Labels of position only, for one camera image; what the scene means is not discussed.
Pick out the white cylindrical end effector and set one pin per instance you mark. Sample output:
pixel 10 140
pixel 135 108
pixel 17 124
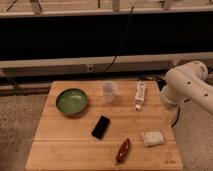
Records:
pixel 170 111

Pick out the black eraser block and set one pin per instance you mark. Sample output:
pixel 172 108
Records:
pixel 100 127

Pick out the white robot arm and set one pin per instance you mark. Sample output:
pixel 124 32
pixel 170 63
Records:
pixel 186 82

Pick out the white tube with cap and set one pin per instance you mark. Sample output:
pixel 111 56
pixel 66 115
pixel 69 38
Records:
pixel 140 95

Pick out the white sponge block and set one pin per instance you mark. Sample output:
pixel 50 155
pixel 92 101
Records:
pixel 153 138

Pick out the wooden cutting board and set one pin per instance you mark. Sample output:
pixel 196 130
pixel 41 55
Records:
pixel 66 144

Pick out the clear plastic cup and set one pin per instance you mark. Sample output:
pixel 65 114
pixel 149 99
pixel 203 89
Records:
pixel 109 91

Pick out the green ceramic bowl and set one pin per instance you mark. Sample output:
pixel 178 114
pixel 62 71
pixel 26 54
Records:
pixel 71 102

